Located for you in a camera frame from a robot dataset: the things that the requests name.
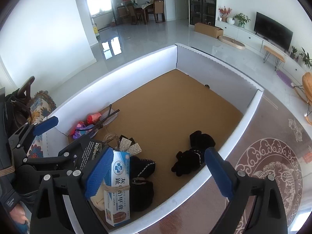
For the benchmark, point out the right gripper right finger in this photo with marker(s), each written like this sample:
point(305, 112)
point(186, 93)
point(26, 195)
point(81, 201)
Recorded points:
point(234, 187)

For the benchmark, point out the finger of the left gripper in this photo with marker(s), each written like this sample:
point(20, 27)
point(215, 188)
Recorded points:
point(45, 125)
point(65, 161)

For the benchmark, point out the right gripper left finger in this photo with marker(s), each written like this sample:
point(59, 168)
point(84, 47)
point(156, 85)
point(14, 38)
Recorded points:
point(75, 191)

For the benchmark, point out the purple bead toy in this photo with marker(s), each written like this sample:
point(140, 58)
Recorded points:
point(80, 130)

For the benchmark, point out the red snack packet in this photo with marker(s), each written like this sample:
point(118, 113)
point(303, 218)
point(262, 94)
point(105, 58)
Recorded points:
point(93, 118)

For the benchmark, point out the blue white medicine box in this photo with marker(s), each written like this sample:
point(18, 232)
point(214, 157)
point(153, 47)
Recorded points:
point(116, 190)

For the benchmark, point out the clear safety glasses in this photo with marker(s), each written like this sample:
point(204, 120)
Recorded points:
point(106, 118)

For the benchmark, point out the black gloves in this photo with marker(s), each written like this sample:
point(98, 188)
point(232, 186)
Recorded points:
point(191, 160)

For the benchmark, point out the white cardboard sorting box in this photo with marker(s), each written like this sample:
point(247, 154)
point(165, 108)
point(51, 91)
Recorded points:
point(162, 98)

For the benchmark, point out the person's left hand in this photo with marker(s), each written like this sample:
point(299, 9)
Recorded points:
point(20, 219)

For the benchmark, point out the black card with rhinestones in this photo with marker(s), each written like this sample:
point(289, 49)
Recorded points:
point(93, 147)

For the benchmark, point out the floral seat cushion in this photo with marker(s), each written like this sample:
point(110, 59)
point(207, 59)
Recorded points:
point(41, 106)

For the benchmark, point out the black knit pouch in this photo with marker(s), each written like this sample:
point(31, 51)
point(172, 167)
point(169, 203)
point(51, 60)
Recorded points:
point(141, 191)

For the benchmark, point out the orange lounge chair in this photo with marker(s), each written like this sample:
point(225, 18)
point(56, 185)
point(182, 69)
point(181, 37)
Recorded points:
point(304, 92)

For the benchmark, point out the small wooden bench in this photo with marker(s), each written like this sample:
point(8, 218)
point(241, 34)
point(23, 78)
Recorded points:
point(279, 59)

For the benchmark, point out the white tv cabinet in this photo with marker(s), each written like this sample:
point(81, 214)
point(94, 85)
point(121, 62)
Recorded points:
point(255, 43)

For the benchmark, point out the round beige floor cushion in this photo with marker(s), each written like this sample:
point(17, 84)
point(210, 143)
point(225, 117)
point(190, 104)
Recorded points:
point(232, 42)

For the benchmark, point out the green plant right side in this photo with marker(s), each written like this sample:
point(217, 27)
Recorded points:
point(306, 59)

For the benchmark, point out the brown cardboard box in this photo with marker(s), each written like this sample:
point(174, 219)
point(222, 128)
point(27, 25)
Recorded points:
point(208, 30)

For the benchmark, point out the black television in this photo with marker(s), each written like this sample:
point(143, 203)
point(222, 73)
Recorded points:
point(272, 30)

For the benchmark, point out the green potted plant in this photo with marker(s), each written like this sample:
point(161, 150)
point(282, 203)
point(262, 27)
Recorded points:
point(242, 19)

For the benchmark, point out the red flower vase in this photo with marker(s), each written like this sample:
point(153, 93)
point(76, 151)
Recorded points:
point(224, 12)

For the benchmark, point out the dark display shelf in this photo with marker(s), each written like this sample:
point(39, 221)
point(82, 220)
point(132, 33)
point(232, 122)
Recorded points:
point(202, 11)

